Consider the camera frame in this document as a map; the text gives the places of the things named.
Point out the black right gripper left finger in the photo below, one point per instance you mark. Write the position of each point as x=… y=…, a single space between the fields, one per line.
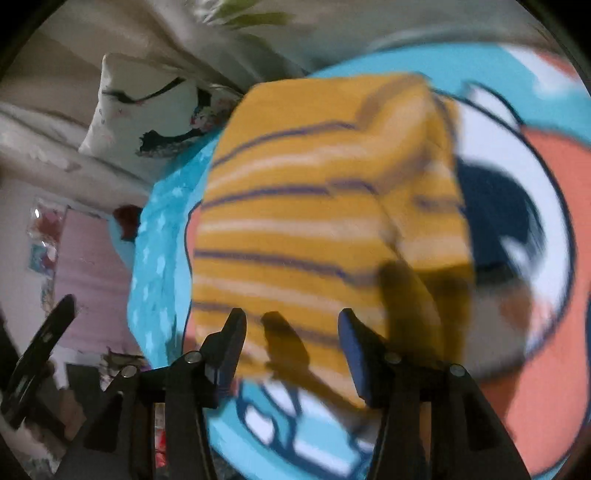
x=118 y=440

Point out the pink curtain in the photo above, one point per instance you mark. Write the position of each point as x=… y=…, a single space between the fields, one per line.
x=89 y=269

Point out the white bird print pillow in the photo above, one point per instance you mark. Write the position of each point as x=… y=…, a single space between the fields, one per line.
x=146 y=114

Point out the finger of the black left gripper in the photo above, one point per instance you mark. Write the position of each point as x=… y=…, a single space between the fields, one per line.
x=22 y=375

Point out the mustard striped knit garment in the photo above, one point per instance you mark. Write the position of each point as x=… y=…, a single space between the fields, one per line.
x=327 y=194

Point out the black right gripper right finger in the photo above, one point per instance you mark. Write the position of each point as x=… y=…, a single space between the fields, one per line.
x=436 y=423

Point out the leaf print satin pillow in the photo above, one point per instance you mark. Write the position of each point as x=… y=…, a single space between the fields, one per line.
x=311 y=35

